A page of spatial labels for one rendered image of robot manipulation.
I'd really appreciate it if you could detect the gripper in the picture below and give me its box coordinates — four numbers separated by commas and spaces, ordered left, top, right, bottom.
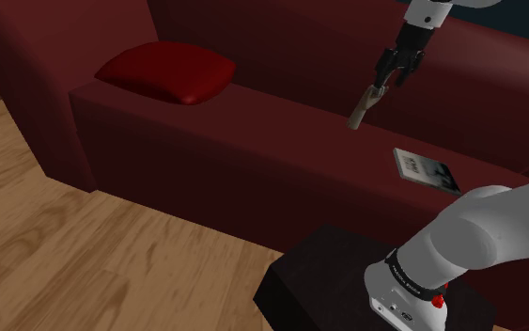
373, 22, 437, 90

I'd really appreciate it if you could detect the grey book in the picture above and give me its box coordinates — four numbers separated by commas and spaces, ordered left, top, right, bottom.
392, 147, 463, 197

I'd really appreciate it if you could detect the red cushion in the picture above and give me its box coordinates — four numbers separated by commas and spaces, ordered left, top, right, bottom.
94, 40, 238, 106

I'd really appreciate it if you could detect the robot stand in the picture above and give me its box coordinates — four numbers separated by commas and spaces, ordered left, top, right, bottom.
253, 222, 498, 331

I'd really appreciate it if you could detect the dark red sofa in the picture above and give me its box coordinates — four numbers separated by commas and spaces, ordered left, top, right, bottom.
0, 0, 529, 331

